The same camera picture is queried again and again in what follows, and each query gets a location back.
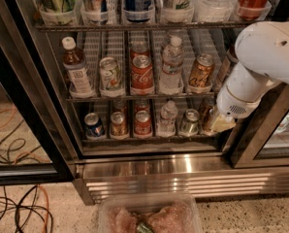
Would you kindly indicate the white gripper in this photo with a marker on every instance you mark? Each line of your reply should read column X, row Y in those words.
column 236, row 103

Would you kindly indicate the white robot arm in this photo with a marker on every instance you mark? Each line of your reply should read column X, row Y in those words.
column 262, row 50

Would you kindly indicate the orange can bottom shelf front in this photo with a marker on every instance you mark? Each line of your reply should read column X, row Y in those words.
column 207, row 120

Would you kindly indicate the orange can bottom shelf behind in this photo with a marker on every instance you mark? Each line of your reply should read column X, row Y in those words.
column 206, row 105

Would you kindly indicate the green silver can bottom shelf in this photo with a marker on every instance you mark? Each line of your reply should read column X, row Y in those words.
column 189, row 122

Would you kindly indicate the right glass fridge door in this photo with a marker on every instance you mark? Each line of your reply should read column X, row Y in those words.
column 255, row 148

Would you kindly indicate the glass fridge door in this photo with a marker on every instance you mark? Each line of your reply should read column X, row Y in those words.
column 30, row 75
column 255, row 148

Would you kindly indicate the stainless steel fridge base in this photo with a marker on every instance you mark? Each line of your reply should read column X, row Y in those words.
column 201, row 175

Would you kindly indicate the orange soda can middle shelf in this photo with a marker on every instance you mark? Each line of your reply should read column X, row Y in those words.
column 201, row 71

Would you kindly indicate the small water bottle bottom shelf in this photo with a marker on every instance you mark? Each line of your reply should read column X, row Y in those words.
column 167, row 119

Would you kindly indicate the clear water bottle middle shelf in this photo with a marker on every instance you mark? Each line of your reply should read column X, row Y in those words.
column 172, row 60

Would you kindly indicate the red can bottom shelf front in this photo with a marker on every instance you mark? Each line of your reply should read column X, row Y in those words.
column 142, row 123

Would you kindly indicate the red can bottom shelf behind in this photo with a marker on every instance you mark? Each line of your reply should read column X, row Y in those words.
column 141, row 105

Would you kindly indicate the red cola can front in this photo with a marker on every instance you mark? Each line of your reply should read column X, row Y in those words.
column 141, row 72

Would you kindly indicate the gold can bottom shelf front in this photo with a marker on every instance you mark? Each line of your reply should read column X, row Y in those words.
column 119, row 124

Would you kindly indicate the gold can shelf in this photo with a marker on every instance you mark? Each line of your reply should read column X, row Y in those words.
column 119, row 106
column 119, row 124

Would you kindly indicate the gold can bottom shelf behind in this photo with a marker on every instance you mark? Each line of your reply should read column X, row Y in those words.
column 119, row 106

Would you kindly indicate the red cola can behind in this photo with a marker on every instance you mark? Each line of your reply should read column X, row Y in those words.
column 139, row 48

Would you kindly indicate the white green soda can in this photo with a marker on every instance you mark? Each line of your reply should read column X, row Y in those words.
column 110, row 74

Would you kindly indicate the large water bottle top shelf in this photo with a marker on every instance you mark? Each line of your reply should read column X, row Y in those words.
column 214, row 10

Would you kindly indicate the blue can bottom shelf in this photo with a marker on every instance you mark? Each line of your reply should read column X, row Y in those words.
column 93, row 126

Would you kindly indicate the red cola can top shelf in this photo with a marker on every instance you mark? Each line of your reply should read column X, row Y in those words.
column 250, row 9

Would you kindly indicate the left glass fridge door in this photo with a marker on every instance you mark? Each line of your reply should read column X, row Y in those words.
column 30, row 75

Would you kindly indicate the right brown tea bottle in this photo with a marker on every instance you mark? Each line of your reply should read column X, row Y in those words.
column 226, row 68

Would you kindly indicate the brown tea bottle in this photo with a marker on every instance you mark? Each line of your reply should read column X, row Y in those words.
column 226, row 68
column 75, row 65

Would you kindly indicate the clear plastic food container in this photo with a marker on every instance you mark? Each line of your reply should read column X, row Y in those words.
column 173, row 212

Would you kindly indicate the left brown tea bottle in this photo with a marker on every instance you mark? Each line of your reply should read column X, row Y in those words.
column 75, row 65

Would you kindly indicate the middle wire shelf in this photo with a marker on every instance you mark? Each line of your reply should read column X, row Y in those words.
column 135, row 97

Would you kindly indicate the wire shelf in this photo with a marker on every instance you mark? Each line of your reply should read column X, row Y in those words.
column 143, row 26
column 135, row 97

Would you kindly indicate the top wire shelf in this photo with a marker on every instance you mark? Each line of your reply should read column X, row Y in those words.
column 143, row 26

